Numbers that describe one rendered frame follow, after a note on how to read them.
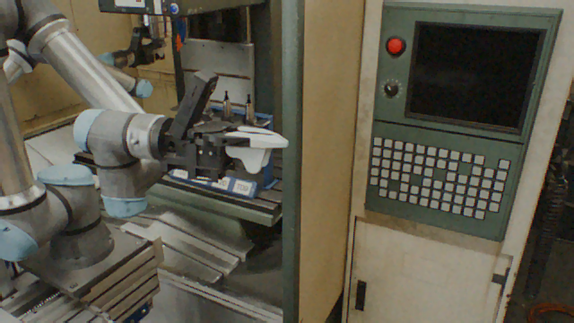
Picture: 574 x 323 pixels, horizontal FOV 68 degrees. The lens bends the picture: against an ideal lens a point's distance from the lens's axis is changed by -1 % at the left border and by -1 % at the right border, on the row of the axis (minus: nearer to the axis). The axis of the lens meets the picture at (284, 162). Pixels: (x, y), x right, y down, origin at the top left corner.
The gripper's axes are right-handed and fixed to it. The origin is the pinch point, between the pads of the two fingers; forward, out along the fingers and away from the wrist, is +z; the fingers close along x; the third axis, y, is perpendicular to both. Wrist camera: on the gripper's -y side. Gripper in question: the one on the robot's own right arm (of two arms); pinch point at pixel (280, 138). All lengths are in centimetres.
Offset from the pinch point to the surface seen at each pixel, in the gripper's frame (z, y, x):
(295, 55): -7.4, -10.1, -34.9
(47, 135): -194, 54, -147
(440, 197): 31, 34, -77
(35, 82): -196, 21, -145
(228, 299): -32, 72, -54
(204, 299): -40, 72, -52
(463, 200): 38, 34, -75
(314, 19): -5.3, -17.9, -42.6
